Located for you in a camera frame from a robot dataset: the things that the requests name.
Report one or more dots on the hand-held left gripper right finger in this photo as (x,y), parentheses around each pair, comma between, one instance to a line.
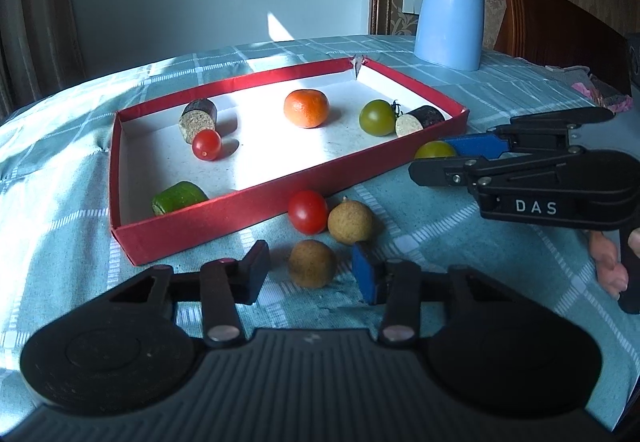
(364,278)

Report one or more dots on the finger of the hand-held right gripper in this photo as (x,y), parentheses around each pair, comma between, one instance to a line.
(440,170)
(475,145)

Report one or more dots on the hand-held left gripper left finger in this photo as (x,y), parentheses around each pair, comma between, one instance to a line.
(256,274)

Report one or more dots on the yellow-green tomato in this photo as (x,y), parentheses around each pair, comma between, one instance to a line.
(434,150)

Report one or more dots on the brown longan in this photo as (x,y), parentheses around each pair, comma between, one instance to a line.
(312,263)
(350,222)

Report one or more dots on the dark eggplant piece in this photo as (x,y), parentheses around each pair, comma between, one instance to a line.
(197,119)
(420,119)

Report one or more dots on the red cherry tomato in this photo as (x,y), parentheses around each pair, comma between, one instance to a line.
(206,144)
(307,212)

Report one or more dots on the dark green tomato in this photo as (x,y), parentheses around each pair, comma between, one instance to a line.
(377,117)

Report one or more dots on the green cucumber piece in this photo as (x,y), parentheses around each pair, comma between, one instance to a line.
(179,197)

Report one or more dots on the red cardboard box tray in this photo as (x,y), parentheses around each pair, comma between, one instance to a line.
(300,156)

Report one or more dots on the orange tangerine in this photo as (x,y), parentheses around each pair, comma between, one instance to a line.
(306,107)

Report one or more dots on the person's right hand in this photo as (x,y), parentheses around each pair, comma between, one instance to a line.
(609,272)

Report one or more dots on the pink cloth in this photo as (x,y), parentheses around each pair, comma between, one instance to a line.
(602,91)

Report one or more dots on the blue electric kettle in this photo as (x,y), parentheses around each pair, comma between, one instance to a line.
(450,11)

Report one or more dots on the brown wooden chair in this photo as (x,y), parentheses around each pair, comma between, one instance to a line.
(555,29)

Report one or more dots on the teal checked tablecloth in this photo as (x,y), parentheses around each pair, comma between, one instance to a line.
(70,202)

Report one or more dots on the patterned beige curtain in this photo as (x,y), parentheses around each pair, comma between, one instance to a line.
(35,6)

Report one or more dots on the white wall socket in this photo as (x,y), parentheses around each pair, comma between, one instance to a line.
(413,2)

